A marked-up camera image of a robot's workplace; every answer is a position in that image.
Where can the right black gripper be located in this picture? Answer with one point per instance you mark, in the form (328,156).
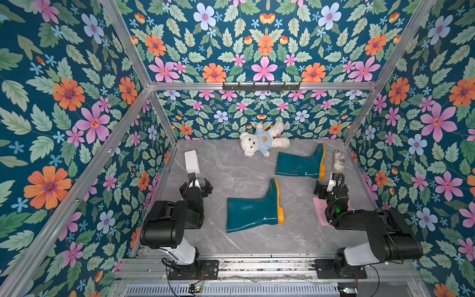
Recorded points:
(325,189)

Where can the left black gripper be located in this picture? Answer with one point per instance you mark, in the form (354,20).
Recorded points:
(195,188)

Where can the pink cloth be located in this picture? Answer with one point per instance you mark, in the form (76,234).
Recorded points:
(320,206)

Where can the green rubber boot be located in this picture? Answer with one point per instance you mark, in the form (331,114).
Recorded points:
(299,166)
(244,214)

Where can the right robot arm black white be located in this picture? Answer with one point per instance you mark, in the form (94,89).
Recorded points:
(389,238)

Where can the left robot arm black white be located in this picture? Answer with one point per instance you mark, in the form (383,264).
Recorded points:
(164,226)

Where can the grey white crumpled rag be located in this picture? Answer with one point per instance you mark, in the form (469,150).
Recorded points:
(338,164)

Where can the white rectangular box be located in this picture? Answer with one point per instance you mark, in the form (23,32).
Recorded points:
(191,162)

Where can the white teddy bear blue shirt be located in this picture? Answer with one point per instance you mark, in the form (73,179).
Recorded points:
(264,140)

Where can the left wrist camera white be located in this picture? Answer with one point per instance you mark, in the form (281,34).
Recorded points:
(195,181)

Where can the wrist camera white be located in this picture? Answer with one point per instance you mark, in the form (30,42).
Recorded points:
(195,181)
(333,181)

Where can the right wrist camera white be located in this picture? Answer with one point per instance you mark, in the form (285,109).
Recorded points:
(333,181)

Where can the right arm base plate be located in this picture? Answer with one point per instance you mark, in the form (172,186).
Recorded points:
(332,269)

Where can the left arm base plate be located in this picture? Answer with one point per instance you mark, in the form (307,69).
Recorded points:
(199,270)

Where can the white ventilated cable duct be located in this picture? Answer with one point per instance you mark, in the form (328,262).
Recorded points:
(233,290)

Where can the black hook rail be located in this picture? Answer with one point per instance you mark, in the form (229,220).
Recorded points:
(266,86)

